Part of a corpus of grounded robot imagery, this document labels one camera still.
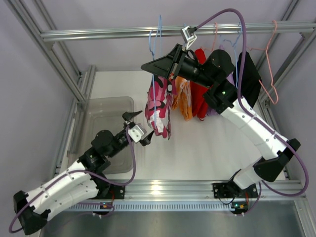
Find light blue wire hanger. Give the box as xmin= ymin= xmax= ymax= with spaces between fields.
xmin=148 ymin=14 xmax=163 ymax=119

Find pink camouflage trousers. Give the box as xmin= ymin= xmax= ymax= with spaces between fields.
xmin=145 ymin=75 xmax=176 ymax=139

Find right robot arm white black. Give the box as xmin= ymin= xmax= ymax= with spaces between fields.
xmin=141 ymin=44 xmax=300 ymax=197

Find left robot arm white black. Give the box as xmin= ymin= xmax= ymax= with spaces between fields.
xmin=9 ymin=111 xmax=153 ymax=236

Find orange white trousers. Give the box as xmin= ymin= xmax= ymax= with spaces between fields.
xmin=171 ymin=77 xmax=193 ymax=121

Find pink hanger under red trousers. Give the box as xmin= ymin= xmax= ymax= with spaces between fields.
xmin=200 ymin=22 xmax=218 ymax=52

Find red trousers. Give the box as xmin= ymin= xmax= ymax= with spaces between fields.
xmin=190 ymin=48 xmax=208 ymax=121

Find lilac trousers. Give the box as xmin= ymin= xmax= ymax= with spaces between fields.
xmin=205 ymin=44 xmax=237 ymax=116

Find blue hanger under lilac trousers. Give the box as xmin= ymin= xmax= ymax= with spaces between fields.
xmin=219 ymin=23 xmax=243 ymax=88

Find pink hanger under black trousers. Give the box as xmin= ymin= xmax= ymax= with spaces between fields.
xmin=244 ymin=19 xmax=279 ymax=104

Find clear plastic bin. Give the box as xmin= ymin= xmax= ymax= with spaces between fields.
xmin=68 ymin=97 xmax=134 ymax=175

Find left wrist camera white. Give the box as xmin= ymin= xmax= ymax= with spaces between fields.
xmin=128 ymin=123 xmax=147 ymax=143

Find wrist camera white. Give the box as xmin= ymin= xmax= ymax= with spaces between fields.
xmin=180 ymin=26 xmax=197 ymax=50
xmin=128 ymin=123 xmax=147 ymax=143

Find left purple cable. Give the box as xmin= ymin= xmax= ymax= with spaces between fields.
xmin=8 ymin=125 xmax=136 ymax=234

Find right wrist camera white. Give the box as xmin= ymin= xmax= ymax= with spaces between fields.
xmin=180 ymin=26 xmax=197 ymax=50

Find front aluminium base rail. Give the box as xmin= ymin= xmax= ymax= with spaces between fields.
xmin=124 ymin=180 xmax=306 ymax=201

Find left aluminium frame post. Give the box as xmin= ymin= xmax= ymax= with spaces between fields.
xmin=4 ymin=0 xmax=97 ymax=103

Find aluminium frame post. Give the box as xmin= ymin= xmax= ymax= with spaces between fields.
xmin=4 ymin=0 xmax=97 ymax=103
xmin=255 ymin=0 xmax=316 ymax=109

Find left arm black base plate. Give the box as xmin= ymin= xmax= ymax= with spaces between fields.
xmin=96 ymin=184 xmax=125 ymax=200

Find aluminium hanging rail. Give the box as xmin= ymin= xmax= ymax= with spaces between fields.
xmin=40 ymin=21 xmax=316 ymax=42

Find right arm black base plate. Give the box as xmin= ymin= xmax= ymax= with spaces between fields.
xmin=212 ymin=182 xmax=258 ymax=199

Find grey slotted cable duct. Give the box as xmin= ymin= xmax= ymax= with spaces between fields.
xmin=66 ymin=201 xmax=237 ymax=212

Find right aluminium frame post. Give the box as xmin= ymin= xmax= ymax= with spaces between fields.
xmin=255 ymin=0 xmax=316 ymax=109

